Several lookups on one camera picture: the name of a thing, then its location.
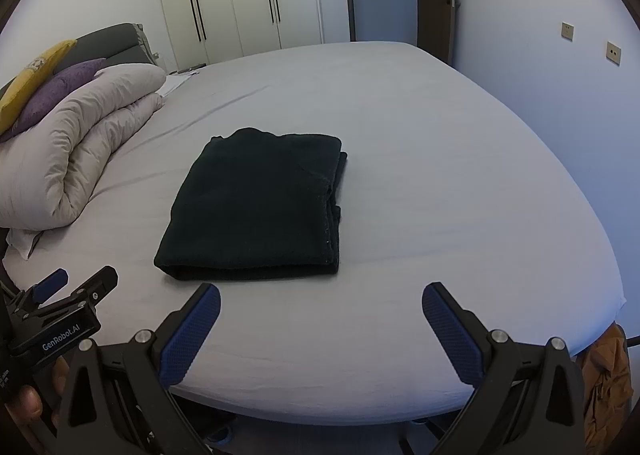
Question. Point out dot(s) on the white pillow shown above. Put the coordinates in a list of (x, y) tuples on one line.
[(22, 241)]

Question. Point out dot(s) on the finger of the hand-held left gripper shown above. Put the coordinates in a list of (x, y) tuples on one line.
[(50, 282), (97, 285)]

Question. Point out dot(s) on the bed with grey sheet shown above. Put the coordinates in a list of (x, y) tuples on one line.
[(425, 160)]

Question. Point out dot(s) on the dark knit garment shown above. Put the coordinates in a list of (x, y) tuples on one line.
[(255, 205)]

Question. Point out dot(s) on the beige duvet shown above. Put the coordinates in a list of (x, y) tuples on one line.
[(75, 135)]

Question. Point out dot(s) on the person's left hand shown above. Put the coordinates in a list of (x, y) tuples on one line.
[(22, 405)]

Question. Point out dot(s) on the cream wardrobe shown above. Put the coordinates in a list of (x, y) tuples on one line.
[(235, 0)]

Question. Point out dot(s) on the beige wall socket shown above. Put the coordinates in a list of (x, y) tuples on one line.
[(613, 53), (567, 31)]

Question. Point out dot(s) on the grey padded headboard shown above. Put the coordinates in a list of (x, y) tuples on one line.
[(117, 42)]

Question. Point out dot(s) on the yellow pillow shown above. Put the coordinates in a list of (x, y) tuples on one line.
[(30, 77)]

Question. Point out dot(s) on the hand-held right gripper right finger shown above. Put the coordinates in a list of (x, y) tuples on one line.
[(450, 335)]

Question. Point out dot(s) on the white papers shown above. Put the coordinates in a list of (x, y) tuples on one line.
[(175, 83)]

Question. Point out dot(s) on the purple pillow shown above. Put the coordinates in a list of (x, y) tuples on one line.
[(55, 90)]

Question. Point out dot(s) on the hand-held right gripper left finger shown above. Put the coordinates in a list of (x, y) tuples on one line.
[(192, 330)]

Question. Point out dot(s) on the orange cloth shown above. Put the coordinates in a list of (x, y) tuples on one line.
[(607, 385)]

